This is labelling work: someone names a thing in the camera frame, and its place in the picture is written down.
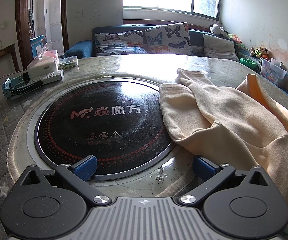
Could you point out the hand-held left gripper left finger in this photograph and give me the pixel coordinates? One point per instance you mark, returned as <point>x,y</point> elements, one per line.
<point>85,168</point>

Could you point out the blue smartwatch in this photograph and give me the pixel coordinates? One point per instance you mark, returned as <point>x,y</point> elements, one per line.
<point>21,90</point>

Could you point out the colourful plush toy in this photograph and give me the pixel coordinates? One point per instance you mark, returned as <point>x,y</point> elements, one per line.
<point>235,38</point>

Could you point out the blue sofa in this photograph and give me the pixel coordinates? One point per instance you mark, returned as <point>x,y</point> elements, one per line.
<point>81,48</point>

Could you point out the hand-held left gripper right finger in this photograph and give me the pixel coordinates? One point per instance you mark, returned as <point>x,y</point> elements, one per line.
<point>204,169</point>

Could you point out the flat butterfly print pillow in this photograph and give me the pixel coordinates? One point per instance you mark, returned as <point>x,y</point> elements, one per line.
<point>119,42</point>

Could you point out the round black induction cooktop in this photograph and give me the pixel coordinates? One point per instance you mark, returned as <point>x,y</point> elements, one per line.
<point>104,130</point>

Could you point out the white wall outlet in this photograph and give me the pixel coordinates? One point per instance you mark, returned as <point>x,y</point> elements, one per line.
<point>0,26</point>

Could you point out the brown wooden door frame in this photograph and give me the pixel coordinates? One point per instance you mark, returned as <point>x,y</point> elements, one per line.
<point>21,17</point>

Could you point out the clear plastic storage box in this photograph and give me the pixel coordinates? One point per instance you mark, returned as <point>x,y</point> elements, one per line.
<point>275,73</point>

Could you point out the green flat box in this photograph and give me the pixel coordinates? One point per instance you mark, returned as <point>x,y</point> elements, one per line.
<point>69,62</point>

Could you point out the grey pillow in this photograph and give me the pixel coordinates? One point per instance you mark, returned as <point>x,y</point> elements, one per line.
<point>219,47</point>

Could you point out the panda plush toy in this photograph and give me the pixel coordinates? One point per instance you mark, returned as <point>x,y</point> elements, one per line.
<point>217,30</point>

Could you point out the upright butterfly print pillow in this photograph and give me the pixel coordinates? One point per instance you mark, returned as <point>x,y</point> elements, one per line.
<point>166,37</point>

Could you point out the green bowl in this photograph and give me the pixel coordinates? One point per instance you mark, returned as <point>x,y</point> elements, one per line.
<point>248,62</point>

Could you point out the brown and green plush toys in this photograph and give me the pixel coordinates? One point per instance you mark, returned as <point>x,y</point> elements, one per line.
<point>259,52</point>

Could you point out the white tissue box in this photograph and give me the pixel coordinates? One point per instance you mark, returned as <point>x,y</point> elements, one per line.
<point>42,66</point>

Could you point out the cream sweatshirt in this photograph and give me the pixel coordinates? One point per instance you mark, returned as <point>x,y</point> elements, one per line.
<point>234,120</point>

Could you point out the blue box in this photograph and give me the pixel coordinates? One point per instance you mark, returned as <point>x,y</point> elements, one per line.
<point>37,46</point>

